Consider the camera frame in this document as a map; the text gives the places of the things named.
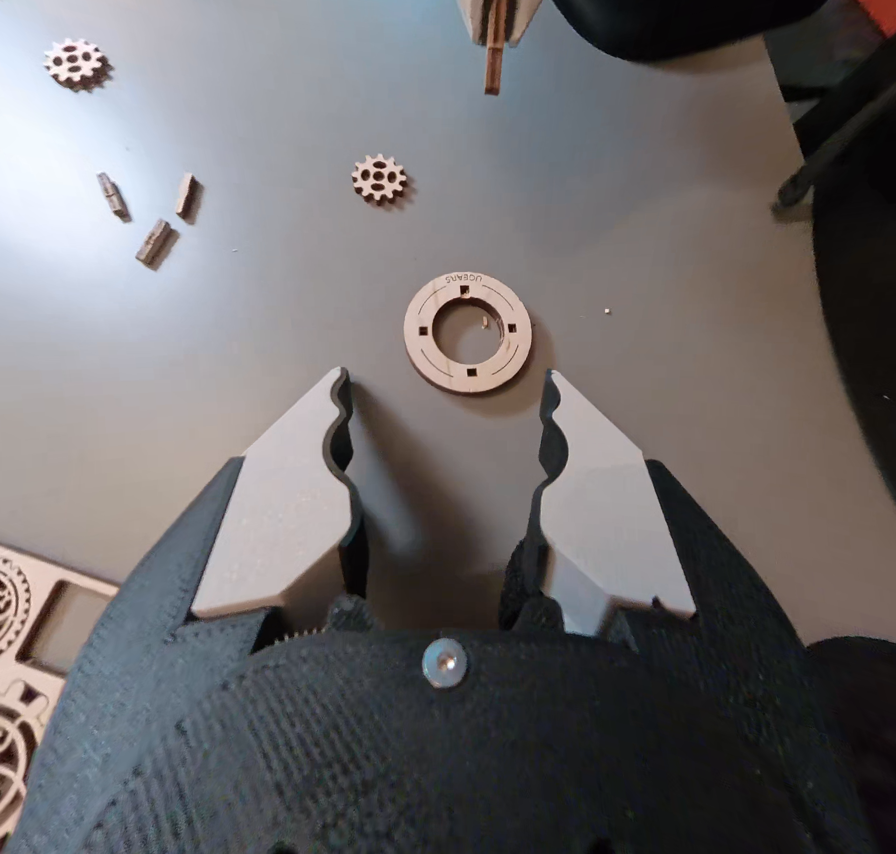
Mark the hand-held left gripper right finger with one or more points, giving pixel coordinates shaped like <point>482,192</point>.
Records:
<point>609,518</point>

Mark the small wooden peg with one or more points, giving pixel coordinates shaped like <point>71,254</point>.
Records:
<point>186,196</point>
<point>154,243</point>
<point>495,63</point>
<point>112,196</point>

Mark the black office chair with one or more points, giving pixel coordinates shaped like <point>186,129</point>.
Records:
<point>700,7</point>

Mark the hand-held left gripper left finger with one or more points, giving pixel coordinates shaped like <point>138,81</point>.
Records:
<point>280,511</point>

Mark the small wooden gear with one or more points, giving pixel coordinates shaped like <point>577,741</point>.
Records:
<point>362,180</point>
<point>54,64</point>

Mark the wooden gear parts sheet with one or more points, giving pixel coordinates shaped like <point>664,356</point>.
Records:
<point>14,588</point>

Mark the dark rounded seat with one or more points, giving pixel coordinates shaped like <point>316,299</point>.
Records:
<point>861,343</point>

